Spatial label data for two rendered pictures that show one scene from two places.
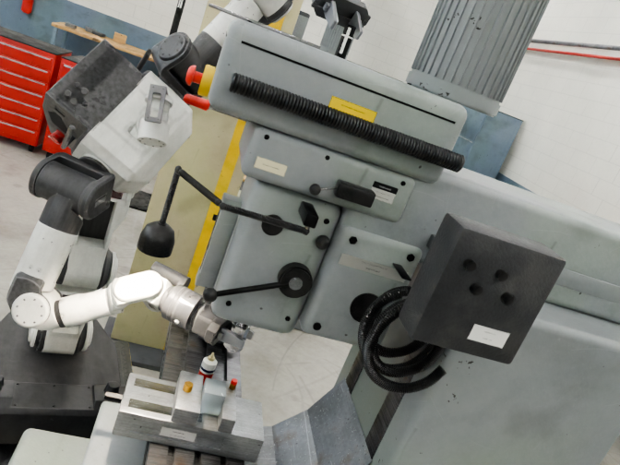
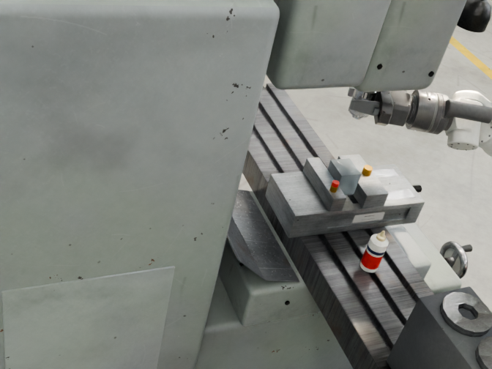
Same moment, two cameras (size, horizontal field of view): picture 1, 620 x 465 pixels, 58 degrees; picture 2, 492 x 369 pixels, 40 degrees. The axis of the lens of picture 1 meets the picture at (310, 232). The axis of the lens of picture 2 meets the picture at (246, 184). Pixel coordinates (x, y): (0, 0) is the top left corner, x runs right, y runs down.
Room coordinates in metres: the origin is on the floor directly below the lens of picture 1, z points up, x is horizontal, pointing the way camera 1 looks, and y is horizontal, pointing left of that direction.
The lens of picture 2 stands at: (2.36, -0.46, 1.95)
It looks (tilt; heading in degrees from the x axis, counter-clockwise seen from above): 38 degrees down; 165
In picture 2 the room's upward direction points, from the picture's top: 14 degrees clockwise
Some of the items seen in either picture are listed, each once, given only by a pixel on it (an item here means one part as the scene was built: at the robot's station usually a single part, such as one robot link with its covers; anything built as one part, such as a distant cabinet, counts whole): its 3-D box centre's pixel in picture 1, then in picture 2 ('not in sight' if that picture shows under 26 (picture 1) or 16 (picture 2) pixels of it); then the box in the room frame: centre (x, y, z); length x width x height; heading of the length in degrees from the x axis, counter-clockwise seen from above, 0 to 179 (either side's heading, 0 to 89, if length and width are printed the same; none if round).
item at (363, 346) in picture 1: (400, 328); not in sight; (1.03, -0.24, 1.45); 0.18 x 0.16 x 0.21; 105
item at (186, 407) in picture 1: (187, 397); (360, 180); (1.16, 0.13, 1.02); 0.15 x 0.06 x 0.04; 14
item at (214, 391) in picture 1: (211, 397); (342, 176); (1.18, 0.08, 1.04); 0.06 x 0.05 x 0.06; 14
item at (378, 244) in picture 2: (207, 368); (375, 249); (1.36, 0.13, 0.99); 0.04 x 0.04 x 0.11
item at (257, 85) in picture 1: (351, 125); not in sight; (1.02, 0.00, 1.79); 0.45 x 0.04 x 0.04; 105
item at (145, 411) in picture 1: (194, 411); (347, 192); (1.17, 0.11, 0.99); 0.35 x 0.15 x 0.11; 104
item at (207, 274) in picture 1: (218, 241); not in sight; (1.13, 0.18, 1.45); 0.04 x 0.04 x 0.21; 15
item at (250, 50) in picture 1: (332, 98); not in sight; (1.16, 0.06, 1.81); 0.47 x 0.26 x 0.16; 105
